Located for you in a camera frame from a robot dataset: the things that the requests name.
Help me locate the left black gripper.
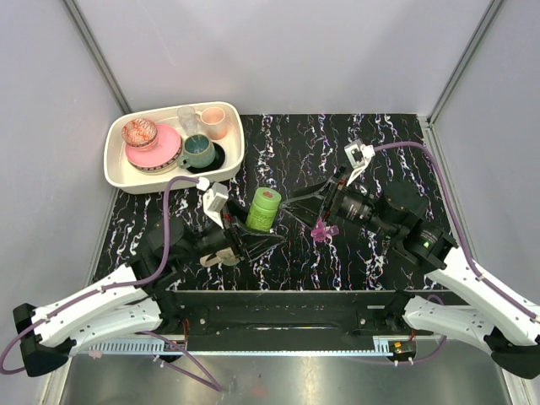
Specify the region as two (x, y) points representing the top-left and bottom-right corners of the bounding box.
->
(176, 196), (286, 266)

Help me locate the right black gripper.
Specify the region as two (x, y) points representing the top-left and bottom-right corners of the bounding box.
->
(280, 164), (398, 240)

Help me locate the green pill bottle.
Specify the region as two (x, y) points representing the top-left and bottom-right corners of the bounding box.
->
(246, 187), (282, 232)

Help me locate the pink weekly pill organizer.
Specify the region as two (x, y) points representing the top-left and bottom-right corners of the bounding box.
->
(310, 219), (339, 242)

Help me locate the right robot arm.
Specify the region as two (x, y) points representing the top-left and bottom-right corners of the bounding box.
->
(281, 169), (539, 380)

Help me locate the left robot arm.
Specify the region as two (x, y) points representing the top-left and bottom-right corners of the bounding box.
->
(13, 202), (284, 377)

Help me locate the cream ceramic mug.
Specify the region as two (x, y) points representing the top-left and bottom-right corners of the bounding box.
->
(199, 248), (240, 267)

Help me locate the black saucer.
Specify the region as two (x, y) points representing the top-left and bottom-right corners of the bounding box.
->
(186, 142), (226, 174)

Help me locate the teal ceramic mug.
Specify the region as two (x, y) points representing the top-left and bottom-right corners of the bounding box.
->
(177, 134), (216, 169)

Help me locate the patterned plate under pink plate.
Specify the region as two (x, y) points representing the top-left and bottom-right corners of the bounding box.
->
(129, 147), (182, 174)

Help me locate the pink ceramic mug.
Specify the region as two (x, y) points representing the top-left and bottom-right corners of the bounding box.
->
(196, 107), (228, 140)

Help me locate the clear drinking glass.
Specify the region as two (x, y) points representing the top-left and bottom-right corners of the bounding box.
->
(176, 105), (200, 137)

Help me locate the white plastic dish tub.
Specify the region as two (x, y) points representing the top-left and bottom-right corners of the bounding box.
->
(103, 101), (246, 194)

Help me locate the red patterned bowl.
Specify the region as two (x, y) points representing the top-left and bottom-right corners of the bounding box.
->
(121, 118), (158, 149)

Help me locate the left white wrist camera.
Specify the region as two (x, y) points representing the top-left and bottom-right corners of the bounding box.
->
(202, 182), (229, 229)

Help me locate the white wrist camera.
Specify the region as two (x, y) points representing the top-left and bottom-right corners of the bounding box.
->
(202, 182), (229, 229)
(344, 140), (375, 186)

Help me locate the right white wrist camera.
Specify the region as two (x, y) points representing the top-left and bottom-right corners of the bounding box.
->
(344, 140), (375, 186)

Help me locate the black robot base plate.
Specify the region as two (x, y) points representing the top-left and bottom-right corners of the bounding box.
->
(155, 291), (413, 354)

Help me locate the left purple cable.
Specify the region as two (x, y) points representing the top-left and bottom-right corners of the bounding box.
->
(0, 176), (224, 392)

